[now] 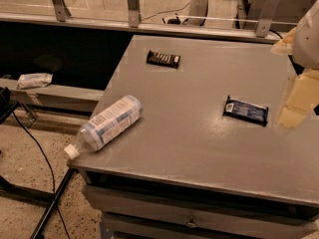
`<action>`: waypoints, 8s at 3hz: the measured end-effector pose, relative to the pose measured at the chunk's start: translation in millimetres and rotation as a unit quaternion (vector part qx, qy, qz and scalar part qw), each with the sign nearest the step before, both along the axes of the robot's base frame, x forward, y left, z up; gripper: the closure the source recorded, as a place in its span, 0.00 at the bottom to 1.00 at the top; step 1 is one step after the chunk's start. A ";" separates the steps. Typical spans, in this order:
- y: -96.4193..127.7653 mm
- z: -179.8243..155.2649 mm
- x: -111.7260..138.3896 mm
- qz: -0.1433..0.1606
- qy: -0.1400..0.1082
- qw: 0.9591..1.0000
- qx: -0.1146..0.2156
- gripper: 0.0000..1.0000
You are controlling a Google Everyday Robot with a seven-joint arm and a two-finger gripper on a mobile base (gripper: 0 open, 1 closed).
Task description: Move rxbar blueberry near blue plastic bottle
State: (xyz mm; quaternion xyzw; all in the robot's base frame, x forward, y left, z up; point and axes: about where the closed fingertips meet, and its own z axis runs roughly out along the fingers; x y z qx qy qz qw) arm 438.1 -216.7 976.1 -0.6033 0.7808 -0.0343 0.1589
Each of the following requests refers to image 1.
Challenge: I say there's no black floor cable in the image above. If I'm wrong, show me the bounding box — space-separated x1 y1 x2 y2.
11 111 72 239

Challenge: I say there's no crumpled white packet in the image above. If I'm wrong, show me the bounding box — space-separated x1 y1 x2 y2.
17 73 53 90

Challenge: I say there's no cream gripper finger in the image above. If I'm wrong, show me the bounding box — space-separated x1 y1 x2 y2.
277 69 319 128
270 28 296 55

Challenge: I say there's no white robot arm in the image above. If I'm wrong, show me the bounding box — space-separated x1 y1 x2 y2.
271 0 319 128

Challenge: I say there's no grey metal rail frame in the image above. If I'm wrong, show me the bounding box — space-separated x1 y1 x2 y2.
0 0 295 43

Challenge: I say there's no grey metal side shelf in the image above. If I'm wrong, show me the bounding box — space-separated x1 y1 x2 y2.
0 79 104 113

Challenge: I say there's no blue rxbar blueberry wrapper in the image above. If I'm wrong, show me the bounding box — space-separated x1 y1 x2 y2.
223 97 269 126

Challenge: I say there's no clear blue-label plastic bottle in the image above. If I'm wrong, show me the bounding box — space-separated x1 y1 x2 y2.
64 96 143 159

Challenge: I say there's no grey metal drawer cabinet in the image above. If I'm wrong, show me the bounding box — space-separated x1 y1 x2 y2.
71 36 319 239

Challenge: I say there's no black tripod stand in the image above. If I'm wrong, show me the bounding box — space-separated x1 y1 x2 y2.
0 87 74 239

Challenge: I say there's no dark brown snack bar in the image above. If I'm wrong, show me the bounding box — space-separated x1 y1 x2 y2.
147 51 180 69

